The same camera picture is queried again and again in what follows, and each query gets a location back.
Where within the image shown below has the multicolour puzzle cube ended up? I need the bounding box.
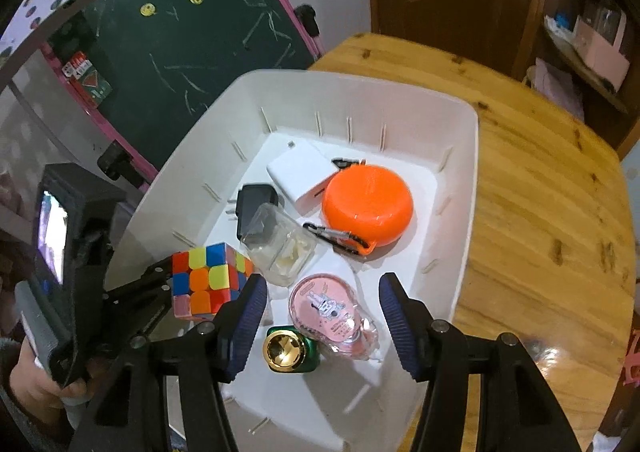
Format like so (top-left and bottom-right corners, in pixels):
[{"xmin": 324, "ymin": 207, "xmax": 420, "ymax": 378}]
[{"xmin": 170, "ymin": 242, "xmax": 255, "ymax": 321}]

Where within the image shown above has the white plastic storage bin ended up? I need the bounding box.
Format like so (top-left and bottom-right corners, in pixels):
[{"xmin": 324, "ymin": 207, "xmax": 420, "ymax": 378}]
[{"xmin": 106, "ymin": 70, "xmax": 478, "ymax": 451}]

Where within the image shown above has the person's left hand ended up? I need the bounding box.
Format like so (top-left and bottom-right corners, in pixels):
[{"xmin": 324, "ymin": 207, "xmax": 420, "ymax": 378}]
[{"xmin": 9, "ymin": 339, "xmax": 111, "ymax": 429}]

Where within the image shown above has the green bottle gold cap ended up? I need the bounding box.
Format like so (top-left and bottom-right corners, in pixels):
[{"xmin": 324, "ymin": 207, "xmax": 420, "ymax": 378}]
[{"xmin": 262, "ymin": 325, "xmax": 320, "ymax": 374}]

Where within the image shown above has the pink correction tape dispenser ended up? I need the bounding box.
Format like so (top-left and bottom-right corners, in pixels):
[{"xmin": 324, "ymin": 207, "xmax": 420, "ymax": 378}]
[{"xmin": 288, "ymin": 273, "xmax": 378, "ymax": 360}]

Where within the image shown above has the clear plastic box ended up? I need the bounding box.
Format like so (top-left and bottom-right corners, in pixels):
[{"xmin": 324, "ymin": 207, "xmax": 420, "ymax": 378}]
[{"xmin": 241, "ymin": 203, "xmax": 317, "ymax": 287}]

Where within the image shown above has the black power adapter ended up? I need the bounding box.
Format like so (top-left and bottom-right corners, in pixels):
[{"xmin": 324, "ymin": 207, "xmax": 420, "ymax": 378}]
[{"xmin": 229, "ymin": 183, "xmax": 280, "ymax": 241}]

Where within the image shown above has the wooden table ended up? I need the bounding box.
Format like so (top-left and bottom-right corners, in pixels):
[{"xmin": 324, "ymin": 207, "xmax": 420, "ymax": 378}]
[{"xmin": 316, "ymin": 33, "xmax": 636, "ymax": 444}]

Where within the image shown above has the orange round case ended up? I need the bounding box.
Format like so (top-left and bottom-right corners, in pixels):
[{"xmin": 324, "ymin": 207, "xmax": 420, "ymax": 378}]
[{"xmin": 303, "ymin": 163, "xmax": 414, "ymax": 257}]

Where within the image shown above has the red green card box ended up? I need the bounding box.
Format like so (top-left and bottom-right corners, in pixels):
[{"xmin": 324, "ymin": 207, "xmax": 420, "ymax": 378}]
[{"xmin": 62, "ymin": 52, "xmax": 112, "ymax": 109}]

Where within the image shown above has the wooden shelf unit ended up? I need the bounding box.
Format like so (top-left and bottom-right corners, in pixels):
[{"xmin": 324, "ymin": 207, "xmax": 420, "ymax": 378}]
[{"xmin": 529, "ymin": 0, "xmax": 639, "ymax": 157}]

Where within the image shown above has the pink storage basket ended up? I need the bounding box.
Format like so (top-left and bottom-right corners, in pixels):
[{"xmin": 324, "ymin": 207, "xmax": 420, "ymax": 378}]
[{"xmin": 572, "ymin": 12, "xmax": 630, "ymax": 92}]

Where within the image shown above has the white wall charger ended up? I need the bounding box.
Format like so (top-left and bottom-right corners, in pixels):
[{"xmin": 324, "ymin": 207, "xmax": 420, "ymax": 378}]
[{"xmin": 267, "ymin": 140, "xmax": 338, "ymax": 215}]

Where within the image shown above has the green chalkboard pink frame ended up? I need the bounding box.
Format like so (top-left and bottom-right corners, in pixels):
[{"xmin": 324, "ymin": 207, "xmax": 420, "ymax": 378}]
[{"xmin": 43, "ymin": 0, "xmax": 320, "ymax": 186}]

